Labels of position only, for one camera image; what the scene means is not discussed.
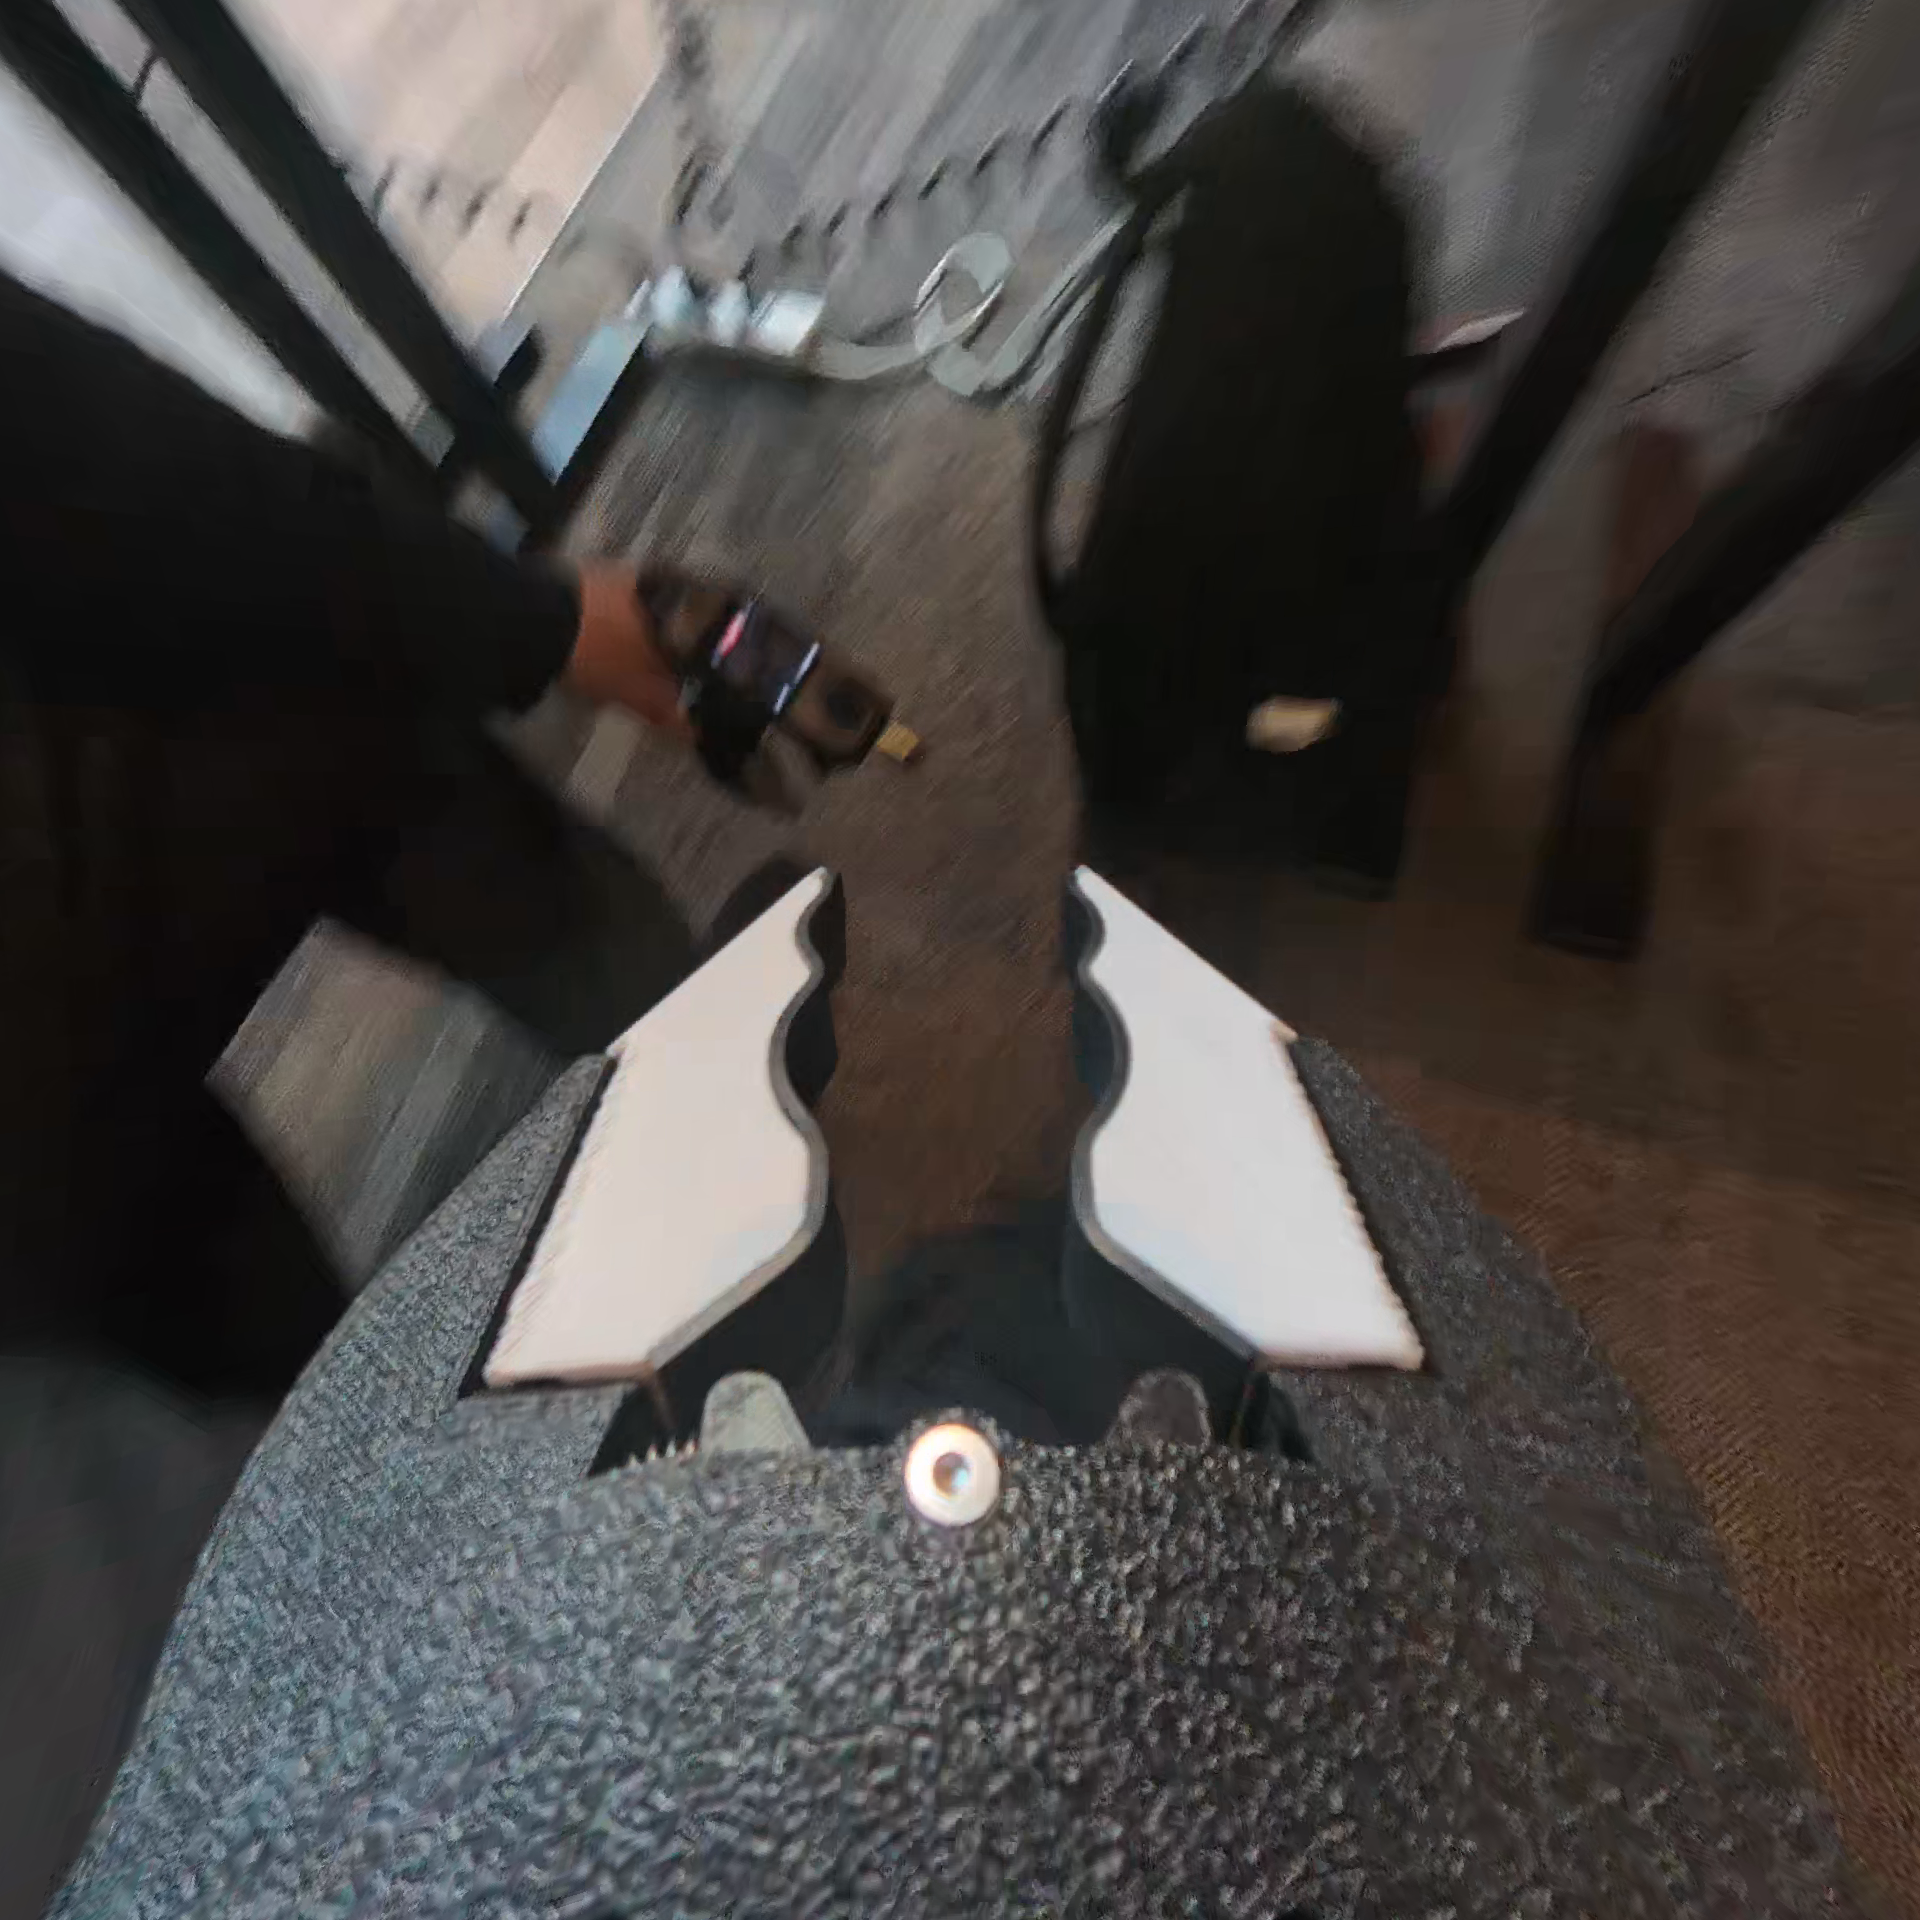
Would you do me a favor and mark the person's black clothing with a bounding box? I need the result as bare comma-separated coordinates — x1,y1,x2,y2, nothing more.
0,677,841,1399

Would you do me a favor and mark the black desk leg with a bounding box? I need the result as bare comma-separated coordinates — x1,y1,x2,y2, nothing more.
1532,376,1920,963
121,0,571,527
1422,0,1826,601

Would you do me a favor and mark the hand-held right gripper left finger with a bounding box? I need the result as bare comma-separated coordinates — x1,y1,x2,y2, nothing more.
479,870,841,1387

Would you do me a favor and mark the person's left hand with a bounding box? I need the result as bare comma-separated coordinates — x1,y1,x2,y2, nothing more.
573,561,693,729

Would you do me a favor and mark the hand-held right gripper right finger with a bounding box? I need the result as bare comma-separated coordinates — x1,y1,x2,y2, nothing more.
1068,870,1428,1376

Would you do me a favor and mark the person's left forearm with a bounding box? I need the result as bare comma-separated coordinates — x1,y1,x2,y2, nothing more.
0,279,589,721

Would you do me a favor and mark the grey coiled cable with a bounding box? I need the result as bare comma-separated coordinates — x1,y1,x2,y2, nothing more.
808,226,1052,397

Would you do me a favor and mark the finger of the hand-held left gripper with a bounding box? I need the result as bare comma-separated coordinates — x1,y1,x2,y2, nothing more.
808,673,900,771

